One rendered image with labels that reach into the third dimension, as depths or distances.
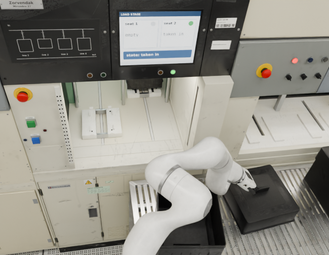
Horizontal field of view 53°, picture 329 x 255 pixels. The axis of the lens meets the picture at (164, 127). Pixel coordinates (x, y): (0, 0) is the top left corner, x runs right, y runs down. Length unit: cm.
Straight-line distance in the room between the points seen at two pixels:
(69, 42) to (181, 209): 67
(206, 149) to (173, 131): 87
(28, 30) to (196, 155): 68
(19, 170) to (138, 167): 56
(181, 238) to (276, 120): 94
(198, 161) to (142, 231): 26
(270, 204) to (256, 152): 32
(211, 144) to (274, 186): 80
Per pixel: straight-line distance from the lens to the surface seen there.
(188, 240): 160
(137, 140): 179
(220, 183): 128
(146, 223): 98
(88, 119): 187
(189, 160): 99
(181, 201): 94
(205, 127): 150
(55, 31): 119
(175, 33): 122
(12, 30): 121
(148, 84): 199
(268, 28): 136
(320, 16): 144
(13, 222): 209
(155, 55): 126
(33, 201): 190
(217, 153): 102
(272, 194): 173
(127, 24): 118
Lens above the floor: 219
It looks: 45 degrees down
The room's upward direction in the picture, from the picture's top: 6 degrees clockwise
